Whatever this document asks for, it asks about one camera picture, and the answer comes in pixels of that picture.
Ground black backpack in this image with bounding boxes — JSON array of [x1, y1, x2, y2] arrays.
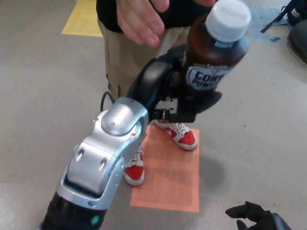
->
[[286, 0, 307, 27]]

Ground robot right black hand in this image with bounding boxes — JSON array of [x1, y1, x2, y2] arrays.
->
[[225, 201, 292, 230]]

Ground person's left red white sneaker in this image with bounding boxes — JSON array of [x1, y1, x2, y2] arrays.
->
[[153, 119, 198, 151]]

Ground robot left black hand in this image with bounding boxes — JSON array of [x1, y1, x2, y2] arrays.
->
[[127, 45, 223, 124]]

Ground yellow floor marker sheet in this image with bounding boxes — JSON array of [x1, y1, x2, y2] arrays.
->
[[61, 0, 104, 38]]

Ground person's red white sneaker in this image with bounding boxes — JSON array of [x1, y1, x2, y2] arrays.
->
[[123, 141, 145, 186], [153, 119, 198, 151]]

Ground blue floor marker sheet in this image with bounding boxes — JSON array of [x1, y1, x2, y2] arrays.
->
[[247, 5, 289, 43]]

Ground grey round stool seat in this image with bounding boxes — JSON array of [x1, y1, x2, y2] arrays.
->
[[287, 23, 307, 66]]

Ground orange floor marker sheet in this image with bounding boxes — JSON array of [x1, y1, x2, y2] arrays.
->
[[130, 126, 200, 213]]

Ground person's right red white sneaker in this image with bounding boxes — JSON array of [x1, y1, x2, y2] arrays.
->
[[123, 141, 145, 186]]

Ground black shirt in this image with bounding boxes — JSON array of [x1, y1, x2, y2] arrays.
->
[[95, 0, 216, 33]]

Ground person's right hand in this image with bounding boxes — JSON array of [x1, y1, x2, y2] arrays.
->
[[117, 0, 170, 47]]

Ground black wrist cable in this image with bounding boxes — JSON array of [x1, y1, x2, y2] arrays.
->
[[100, 91, 120, 112]]

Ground brown Core Power shake bottle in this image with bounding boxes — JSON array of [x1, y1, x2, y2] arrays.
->
[[183, 0, 252, 97]]

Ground black backpack strap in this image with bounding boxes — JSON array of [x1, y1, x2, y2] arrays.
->
[[260, 6, 292, 34]]

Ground khaki cargo pants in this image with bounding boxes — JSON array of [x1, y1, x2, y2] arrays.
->
[[97, 19, 193, 99]]

